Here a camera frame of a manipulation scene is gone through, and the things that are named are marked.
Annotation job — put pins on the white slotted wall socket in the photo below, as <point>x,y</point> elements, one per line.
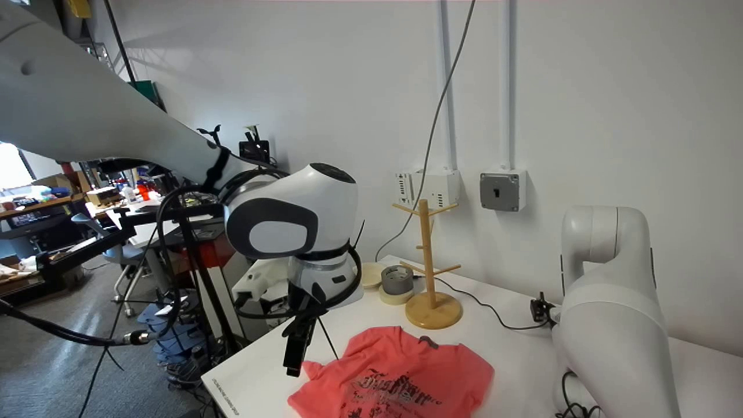
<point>409,189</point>

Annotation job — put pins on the black tripod stand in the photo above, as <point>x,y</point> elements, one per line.
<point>202,286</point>

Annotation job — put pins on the office chair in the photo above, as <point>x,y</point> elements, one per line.
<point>130,271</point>

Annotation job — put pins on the cream tape roll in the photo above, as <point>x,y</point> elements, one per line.
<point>397,298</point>

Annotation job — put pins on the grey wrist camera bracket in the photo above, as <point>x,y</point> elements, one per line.
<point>269,282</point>

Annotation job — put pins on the cream shallow bowl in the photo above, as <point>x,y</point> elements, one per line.
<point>373,275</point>

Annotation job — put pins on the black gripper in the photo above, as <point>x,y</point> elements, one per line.
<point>305,310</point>

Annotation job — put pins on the black mount base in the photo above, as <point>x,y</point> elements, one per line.
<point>541,310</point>

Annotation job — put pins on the white wall box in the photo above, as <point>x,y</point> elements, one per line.
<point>442,189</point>

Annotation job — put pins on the red box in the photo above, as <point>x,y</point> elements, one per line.
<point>205,257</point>

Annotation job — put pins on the red printed shirt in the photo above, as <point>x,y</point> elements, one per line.
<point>403,363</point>

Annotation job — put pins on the wooden workbench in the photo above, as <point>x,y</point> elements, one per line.
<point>38,205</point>

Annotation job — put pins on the white wall conduit pipe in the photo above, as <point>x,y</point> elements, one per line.
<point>449,77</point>
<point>511,77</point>

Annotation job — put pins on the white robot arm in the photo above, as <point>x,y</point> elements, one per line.
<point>93,109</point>

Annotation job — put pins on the wooden mug tree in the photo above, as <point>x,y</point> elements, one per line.
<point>432,310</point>

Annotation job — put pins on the blue cloth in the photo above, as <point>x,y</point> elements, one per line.
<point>171,334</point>

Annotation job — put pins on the grey wall junction box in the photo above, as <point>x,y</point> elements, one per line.
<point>503,191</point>

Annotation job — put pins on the white articulated camera mount arm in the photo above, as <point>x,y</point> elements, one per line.
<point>611,340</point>

